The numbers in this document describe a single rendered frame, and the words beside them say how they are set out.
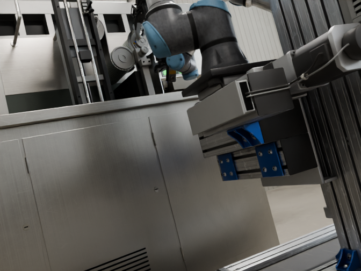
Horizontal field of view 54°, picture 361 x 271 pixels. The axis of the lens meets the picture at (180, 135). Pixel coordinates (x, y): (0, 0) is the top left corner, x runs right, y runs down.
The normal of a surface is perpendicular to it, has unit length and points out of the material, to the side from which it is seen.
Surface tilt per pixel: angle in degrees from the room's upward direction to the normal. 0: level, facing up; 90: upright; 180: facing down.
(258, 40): 90
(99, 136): 90
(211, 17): 90
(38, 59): 90
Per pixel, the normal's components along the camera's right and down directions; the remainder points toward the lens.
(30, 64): 0.48, -0.19
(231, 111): -0.91, 0.20
